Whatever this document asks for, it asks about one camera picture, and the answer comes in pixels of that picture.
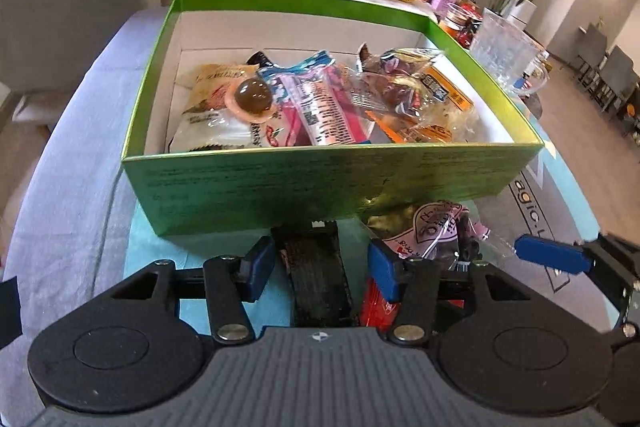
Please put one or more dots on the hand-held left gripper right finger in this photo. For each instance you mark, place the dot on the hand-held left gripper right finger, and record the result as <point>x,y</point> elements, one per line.
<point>382,269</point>

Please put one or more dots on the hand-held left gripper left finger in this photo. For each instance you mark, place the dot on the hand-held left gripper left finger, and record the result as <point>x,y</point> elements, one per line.
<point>260,267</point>

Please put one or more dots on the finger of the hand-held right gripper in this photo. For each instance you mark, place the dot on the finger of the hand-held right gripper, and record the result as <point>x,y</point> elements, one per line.
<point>550,252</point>

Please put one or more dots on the red snack packet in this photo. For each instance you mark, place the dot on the red snack packet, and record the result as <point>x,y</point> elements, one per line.
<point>375,307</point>

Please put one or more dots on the black snack packet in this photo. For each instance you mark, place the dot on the black snack packet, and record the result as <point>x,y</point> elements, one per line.
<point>315,277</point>

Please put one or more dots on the pink clear snack bag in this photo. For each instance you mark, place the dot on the pink clear snack bag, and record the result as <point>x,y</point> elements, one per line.
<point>430,227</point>

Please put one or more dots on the green cardboard box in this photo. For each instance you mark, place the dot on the green cardboard box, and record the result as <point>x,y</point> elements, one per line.
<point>300,187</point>

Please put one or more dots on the brown jelly cup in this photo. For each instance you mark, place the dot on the brown jelly cup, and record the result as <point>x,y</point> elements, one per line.
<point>252,99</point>

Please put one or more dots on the pile of snack packets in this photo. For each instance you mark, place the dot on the pile of snack packets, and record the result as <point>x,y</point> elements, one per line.
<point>320,107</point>

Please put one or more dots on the grey dining chair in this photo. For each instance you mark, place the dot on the grey dining chair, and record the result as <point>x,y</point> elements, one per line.
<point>617,77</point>
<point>592,52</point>

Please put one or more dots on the glass mug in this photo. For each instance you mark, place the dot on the glass mug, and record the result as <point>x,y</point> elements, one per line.
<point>500,47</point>

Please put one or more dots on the grey tablecloth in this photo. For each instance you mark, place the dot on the grey tablecloth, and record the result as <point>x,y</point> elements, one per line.
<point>75,157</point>

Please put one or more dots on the white air purifier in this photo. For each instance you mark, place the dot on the white air purifier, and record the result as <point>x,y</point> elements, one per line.
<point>525,14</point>

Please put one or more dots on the pink box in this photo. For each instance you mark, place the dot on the pink box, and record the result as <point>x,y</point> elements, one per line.
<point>444,2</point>

